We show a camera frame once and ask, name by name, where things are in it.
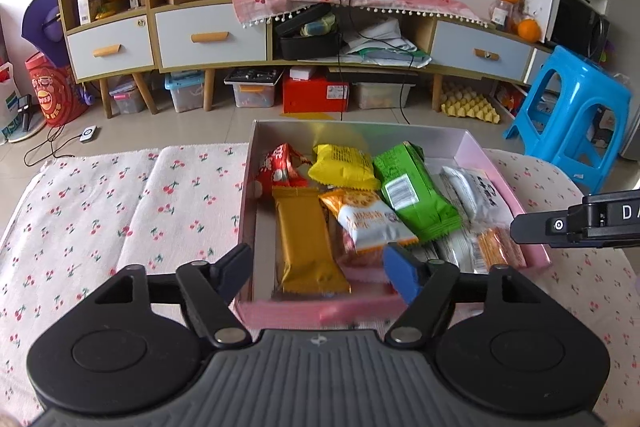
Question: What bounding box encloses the gold wafer bar packet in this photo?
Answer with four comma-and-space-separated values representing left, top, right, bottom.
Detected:
272, 186, 352, 296

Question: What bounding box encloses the red storage box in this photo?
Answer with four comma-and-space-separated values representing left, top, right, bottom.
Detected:
282, 76, 349, 114

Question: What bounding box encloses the pink wafer packet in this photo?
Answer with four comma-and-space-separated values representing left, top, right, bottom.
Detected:
334, 230, 390, 284

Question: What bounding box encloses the yellow snack packet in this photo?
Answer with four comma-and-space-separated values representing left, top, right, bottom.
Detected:
308, 144, 381, 191

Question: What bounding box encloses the white orange biscuit packet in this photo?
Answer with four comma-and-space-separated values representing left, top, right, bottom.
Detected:
319, 188, 419, 251

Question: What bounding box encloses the black storage box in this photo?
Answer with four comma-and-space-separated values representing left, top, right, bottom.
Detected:
274, 3, 342, 61

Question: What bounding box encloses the pink cardboard box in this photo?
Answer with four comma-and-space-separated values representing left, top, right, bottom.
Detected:
235, 120, 550, 329

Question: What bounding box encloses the purple hat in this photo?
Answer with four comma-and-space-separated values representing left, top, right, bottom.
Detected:
21, 0, 70, 67

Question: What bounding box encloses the blue plastic stool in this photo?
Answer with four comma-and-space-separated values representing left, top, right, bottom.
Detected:
503, 46, 631, 194

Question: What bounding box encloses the red snack packet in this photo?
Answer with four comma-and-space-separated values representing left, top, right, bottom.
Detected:
254, 143, 311, 198

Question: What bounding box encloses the white grey snack packet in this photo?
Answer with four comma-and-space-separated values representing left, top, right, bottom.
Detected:
442, 166, 502, 222

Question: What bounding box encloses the clear plastic storage bin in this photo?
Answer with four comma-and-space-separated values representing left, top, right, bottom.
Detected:
354, 82, 413, 109

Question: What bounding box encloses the long white blue packet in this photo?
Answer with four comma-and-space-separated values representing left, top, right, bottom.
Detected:
431, 228, 488, 274

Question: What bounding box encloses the red patterned bag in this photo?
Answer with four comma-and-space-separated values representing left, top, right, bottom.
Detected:
25, 52, 88, 128

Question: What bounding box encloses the orange fruit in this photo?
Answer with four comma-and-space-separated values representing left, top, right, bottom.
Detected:
516, 18, 541, 43

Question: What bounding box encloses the yellow egg tray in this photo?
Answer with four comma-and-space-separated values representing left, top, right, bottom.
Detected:
440, 81, 501, 124

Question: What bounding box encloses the green snack packet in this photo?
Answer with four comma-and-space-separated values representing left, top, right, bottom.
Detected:
373, 141, 462, 243

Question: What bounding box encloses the wooden white drawer cabinet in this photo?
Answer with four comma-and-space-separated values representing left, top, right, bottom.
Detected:
58, 0, 551, 109

